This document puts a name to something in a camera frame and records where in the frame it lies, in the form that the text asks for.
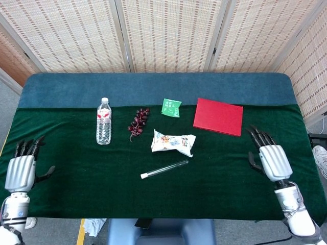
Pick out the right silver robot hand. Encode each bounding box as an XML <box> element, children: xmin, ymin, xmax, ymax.
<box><xmin>246</xmin><ymin>124</ymin><xmax>294</xmax><ymax>182</ymax></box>

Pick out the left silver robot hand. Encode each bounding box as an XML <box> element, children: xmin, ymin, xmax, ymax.
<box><xmin>4</xmin><ymin>135</ymin><xmax>56</xmax><ymax>193</ymax></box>

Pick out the transparent glass test tube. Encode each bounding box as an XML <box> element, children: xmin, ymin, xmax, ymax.
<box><xmin>147</xmin><ymin>159</ymin><xmax>190</xmax><ymax>178</ymax></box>

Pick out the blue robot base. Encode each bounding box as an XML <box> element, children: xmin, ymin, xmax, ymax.
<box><xmin>107</xmin><ymin>218</ymin><xmax>218</xmax><ymax>245</ymax></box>

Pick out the white sneaker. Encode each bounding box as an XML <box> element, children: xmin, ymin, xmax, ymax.
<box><xmin>312</xmin><ymin>145</ymin><xmax>327</xmax><ymax>179</ymax></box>
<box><xmin>25</xmin><ymin>216</ymin><xmax>38</xmax><ymax>230</ymax></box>

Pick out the black box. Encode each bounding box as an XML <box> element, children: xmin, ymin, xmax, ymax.
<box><xmin>307</xmin><ymin>132</ymin><xmax>327</xmax><ymax>154</ymax></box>

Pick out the red book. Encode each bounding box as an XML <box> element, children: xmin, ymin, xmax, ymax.
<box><xmin>193</xmin><ymin>97</ymin><xmax>244</xmax><ymax>137</ymax></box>

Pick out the dark green velvet cloth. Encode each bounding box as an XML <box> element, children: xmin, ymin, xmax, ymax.
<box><xmin>0</xmin><ymin>104</ymin><xmax>327</xmax><ymax>219</ymax></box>

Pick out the crumpled white cloth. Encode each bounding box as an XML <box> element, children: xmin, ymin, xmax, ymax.
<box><xmin>83</xmin><ymin>218</ymin><xmax>107</xmax><ymax>237</ymax></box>

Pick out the clear plastic water bottle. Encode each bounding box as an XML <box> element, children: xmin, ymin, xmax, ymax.
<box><xmin>96</xmin><ymin>97</ymin><xmax>112</xmax><ymax>145</ymax></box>

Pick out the crumpled white snack bag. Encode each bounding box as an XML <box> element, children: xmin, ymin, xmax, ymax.
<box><xmin>150</xmin><ymin>129</ymin><xmax>197</xmax><ymax>158</ymax></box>

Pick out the small green snack packet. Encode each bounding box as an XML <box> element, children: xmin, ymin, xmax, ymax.
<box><xmin>160</xmin><ymin>97</ymin><xmax>182</xmax><ymax>118</ymax></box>

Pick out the dark red grape bunch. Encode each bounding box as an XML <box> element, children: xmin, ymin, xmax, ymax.
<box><xmin>127</xmin><ymin>108</ymin><xmax>151</xmax><ymax>143</ymax></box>

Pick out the blue table cloth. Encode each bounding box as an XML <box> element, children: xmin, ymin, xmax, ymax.
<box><xmin>18</xmin><ymin>72</ymin><xmax>298</xmax><ymax>109</ymax></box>

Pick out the woven bamboo folding screen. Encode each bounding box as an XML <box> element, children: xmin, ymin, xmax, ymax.
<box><xmin>0</xmin><ymin>0</ymin><xmax>327</xmax><ymax>120</ymax></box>

